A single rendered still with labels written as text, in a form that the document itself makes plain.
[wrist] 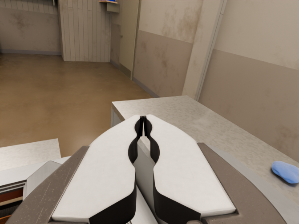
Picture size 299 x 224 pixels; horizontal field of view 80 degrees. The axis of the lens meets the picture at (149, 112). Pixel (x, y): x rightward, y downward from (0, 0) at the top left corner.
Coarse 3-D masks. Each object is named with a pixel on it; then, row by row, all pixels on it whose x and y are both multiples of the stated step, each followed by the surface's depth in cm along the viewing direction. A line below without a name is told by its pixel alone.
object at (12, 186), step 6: (24, 180) 77; (0, 186) 73; (6, 186) 74; (12, 186) 75; (18, 186) 76; (24, 186) 76; (0, 192) 72; (6, 192) 74; (24, 192) 73; (24, 198) 71
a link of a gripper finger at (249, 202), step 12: (204, 144) 9; (216, 156) 9; (216, 168) 8; (228, 168) 8; (228, 180) 7; (240, 180) 7; (228, 192) 7; (240, 192) 7; (252, 192) 7; (240, 204) 6; (252, 204) 6; (264, 204) 6; (216, 216) 6; (228, 216) 6; (240, 216) 6; (252, 216) 6; (264, 216) 6; (276, 216) 6
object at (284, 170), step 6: (276, 162) 74; (282, 162) 74; (276, 168) 70; (282, 168) 70; (288, 168) 71; (294, 168) 71; (282, 174) 68; (288, 174) 68; (294, 174) 68; (288, 180) 66; (294, 180) 66
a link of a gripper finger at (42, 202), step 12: (72, 156) 9; (60, 168) 8; (72, 168) 8; (48, 180) 7; (60, 180) 7; (36, 192) 7; (48, 192) 7; (60, 192) 7; (24, 204) 6; (36, 204) 6; (48, 204) 6; (12, 216) 6; (24, 216) 6; (36, 216) 6; (48, 216) 6
